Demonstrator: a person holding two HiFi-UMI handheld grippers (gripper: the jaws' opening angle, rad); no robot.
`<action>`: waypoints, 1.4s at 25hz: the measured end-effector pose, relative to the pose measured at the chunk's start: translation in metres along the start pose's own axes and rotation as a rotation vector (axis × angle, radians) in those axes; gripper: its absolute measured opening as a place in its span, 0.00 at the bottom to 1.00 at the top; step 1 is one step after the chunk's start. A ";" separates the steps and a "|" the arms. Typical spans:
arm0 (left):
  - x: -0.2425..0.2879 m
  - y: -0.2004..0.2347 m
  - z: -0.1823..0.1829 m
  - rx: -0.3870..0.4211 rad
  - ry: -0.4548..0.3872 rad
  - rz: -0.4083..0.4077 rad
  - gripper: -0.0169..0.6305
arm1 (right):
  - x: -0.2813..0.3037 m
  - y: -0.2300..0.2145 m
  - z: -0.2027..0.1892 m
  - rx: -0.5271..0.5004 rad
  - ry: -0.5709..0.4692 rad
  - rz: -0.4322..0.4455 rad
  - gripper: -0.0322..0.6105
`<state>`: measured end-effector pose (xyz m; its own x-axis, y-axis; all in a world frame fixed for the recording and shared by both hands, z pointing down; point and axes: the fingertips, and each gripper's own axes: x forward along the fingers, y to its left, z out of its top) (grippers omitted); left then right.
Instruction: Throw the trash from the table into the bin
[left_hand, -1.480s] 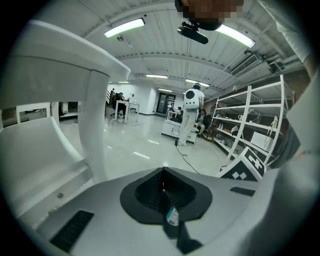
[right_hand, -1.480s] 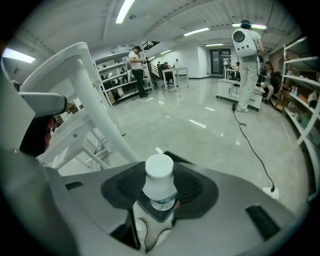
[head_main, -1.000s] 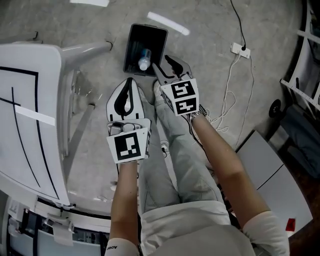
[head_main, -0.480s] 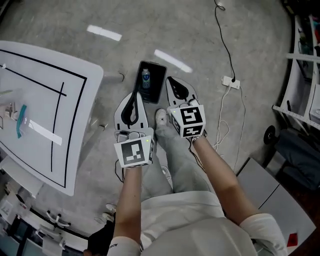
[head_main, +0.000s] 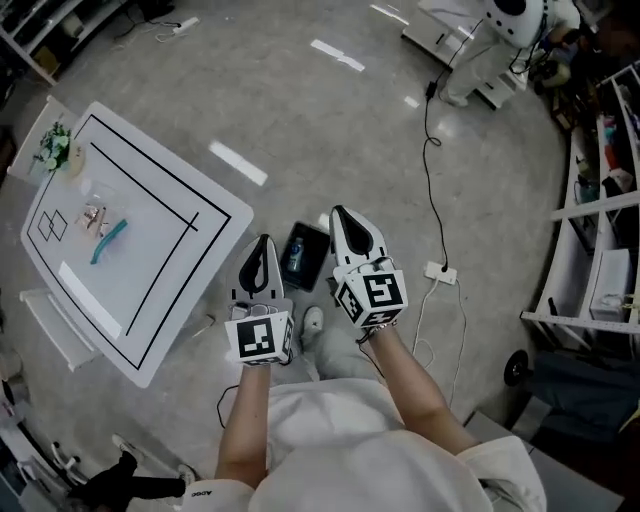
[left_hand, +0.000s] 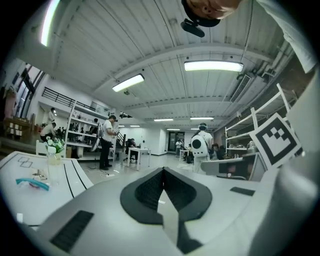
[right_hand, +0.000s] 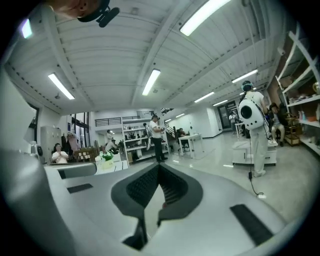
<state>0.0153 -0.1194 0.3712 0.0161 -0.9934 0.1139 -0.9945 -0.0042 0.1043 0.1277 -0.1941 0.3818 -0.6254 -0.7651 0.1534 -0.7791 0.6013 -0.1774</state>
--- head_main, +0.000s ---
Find person's left forearm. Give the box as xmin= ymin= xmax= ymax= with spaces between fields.
xmin=214 ymin=363 xmax=274 ymax=489

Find white power strip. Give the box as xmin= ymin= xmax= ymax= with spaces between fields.
xmin=154 ymin=16 xmax=201 ymax=44
xmin=423 ymin=260 xmax=459 ymax=285

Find person's grey trousers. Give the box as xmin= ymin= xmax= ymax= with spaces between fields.
xmin=299 ymin=324 xmax=386 ymax=384

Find black round weight plate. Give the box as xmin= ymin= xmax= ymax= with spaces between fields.
xmin=502 ymin=348 xmax=530 ymax=387

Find person's right white shoe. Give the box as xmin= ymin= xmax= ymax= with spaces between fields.
xmin=301 ymin=305 xmax=325 ymax=346

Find dark grey bag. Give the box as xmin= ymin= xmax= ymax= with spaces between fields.
xmin=529 ymin=349 xmax=640 ymax=446

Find potted white blue flowers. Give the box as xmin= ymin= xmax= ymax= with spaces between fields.
xmin=29 ymin=119 xmax=87 ymax=177

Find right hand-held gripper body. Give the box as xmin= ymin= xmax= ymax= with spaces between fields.
xmin=327 ymin=254 xmax=410 ymax=330

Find white table with black lines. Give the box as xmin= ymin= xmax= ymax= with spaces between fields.
xmin=19 ymin=101 xmax=255 ymax=390

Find black bin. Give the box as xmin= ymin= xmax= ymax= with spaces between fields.
xmin=278 ymin=220 xmax=332 ymax=294

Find clear snack packet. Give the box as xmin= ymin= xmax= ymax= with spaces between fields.
xmin=74 ymin=202 xmax=112 ymax=236

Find person's white shirt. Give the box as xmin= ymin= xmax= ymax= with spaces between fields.
xmin=182 ymin=378 xmax=546 ymax=512

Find light grey flat table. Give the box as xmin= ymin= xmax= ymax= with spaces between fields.
xmin=462 ymin=409 xmax=626 ymax=512

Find white shelving unit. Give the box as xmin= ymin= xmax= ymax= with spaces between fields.
xmin=519 ymin=64 xmax=640 ymax=351
xmin=0 ymin=0 xmax=129 ymax=87

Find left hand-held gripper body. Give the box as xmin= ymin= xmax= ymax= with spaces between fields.
xmin=223 ymin=297 xmax=297 ymax=368

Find black power cable with adapter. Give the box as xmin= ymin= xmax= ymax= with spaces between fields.
xmin=422 ymin=74 xmax=450 ymax=267

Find person's right forearm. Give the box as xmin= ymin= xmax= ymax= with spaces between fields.
xmin=367 ymin=324 xmax=481 ymax=456

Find white low cabinet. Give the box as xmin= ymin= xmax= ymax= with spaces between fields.
xmin=401 ymin=0 xmax=530 ymax=111

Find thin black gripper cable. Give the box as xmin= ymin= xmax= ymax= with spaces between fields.
xmin=215 ymin=383 xmax=242 ymax=431

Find white office chair base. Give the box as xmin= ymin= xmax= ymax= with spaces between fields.
xmin=49 ymin=439 xmax=84 ymax=485

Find white long counter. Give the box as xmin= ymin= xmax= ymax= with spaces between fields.
xmin=0 ymin=384 xmax=101 ymax=512

